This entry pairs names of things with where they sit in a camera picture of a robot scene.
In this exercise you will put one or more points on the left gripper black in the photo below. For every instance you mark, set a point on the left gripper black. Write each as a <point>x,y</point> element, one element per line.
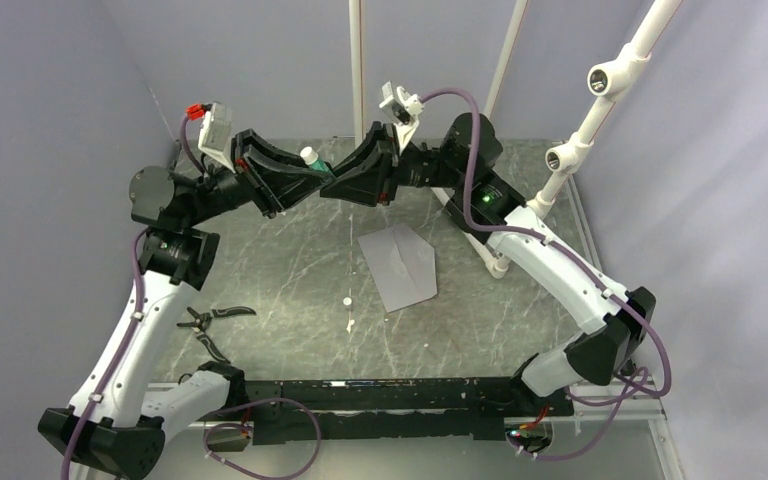
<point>286,176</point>

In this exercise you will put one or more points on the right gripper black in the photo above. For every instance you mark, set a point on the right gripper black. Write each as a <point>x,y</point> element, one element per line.
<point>372,173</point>

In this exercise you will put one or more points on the green white glue stick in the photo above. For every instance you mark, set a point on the green white glue stick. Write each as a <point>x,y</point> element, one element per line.
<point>313,161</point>

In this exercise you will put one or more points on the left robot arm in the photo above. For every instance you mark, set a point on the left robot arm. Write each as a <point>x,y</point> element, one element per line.
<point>113,424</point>

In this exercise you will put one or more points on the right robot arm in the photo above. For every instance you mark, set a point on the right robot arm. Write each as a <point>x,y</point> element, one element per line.
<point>611,318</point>

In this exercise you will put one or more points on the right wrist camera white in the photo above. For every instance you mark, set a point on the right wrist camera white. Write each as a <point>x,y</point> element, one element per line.
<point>404,109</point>

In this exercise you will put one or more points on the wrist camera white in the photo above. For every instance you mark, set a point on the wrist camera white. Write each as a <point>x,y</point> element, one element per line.
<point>215,132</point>
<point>404,109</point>

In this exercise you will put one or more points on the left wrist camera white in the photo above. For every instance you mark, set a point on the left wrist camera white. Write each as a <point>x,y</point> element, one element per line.
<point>215,132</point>

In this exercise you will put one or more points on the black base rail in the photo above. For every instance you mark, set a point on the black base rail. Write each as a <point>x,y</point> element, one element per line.
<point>481,408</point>

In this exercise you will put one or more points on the white pvc pipe frame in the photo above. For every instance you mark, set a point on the white pvc pipe frame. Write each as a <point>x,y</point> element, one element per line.
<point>525,61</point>

